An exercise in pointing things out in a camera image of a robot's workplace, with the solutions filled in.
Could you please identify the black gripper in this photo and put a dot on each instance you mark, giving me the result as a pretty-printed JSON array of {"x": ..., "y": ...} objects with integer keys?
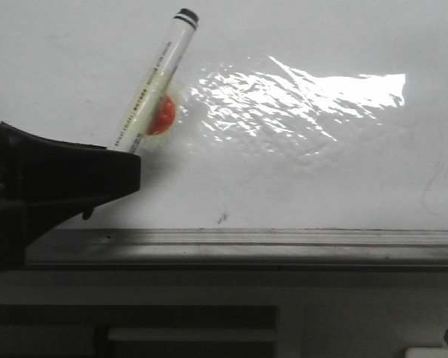
[{"x": 47, "y": 182}]

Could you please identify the red magnet taped to marker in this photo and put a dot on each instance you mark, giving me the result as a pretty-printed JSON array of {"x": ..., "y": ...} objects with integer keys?
[{"x": 164, "y": 118}]

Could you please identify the white whiteboard marker black tip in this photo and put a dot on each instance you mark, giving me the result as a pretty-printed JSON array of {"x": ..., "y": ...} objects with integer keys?
[{"x": 150, "y": 92}]

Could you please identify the white whiteboard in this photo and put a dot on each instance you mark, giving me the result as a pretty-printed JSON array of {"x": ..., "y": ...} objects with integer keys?
[{"x": 291, "y": 114}]

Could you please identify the white object bottom right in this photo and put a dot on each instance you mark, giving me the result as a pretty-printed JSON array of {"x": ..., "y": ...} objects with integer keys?
[{"x": 426, "y": 353}]

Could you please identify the aluminium whiteboard frame rail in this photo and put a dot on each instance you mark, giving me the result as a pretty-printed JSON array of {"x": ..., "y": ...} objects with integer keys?
[{"x": 242, "y": 248}]

